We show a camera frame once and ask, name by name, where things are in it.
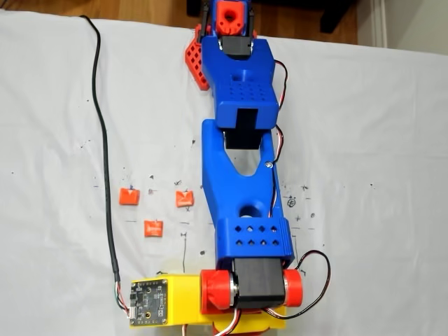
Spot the orange candy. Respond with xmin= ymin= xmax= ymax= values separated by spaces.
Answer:
xmin=174 ymin=190 xmax=195 ymax=208
xmin=118 ymin=188 xmax=141 ymax=207
xmin=143 ymin=219 xmax=165 ymax=238

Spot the white plastic table cover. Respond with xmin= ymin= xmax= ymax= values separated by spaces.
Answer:
xmin=0 ymin=8 xmax=448 ymax=336

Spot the black wooden dresser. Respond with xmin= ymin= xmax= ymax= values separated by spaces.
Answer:
xmin=187 ymin=0 xmax=347 ymax=34

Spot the camera board in yellow mount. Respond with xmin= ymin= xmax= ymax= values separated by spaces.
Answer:
xmin=129 ymin=274 xmax=202 ymax=332

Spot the black camera cable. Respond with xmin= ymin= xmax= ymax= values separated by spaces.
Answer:
xmin=79 ymin=14 xmax=136 ymax=318

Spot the white wall baseboard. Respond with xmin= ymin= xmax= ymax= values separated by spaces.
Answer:
xmin=370 ymin=0 xmax=390 ymax=48

